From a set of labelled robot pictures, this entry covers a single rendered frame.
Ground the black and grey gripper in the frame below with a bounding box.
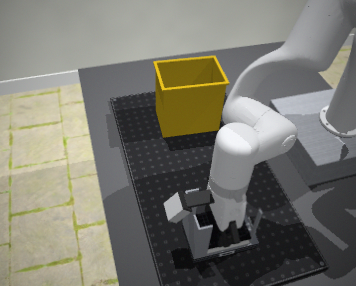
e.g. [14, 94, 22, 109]
[205, 176, 246, 248]

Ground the yellow open-top bin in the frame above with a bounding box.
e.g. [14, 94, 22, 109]
[153, 56, 229, 138]

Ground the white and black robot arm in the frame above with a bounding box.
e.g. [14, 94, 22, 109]
[164, 0, 356, 223]

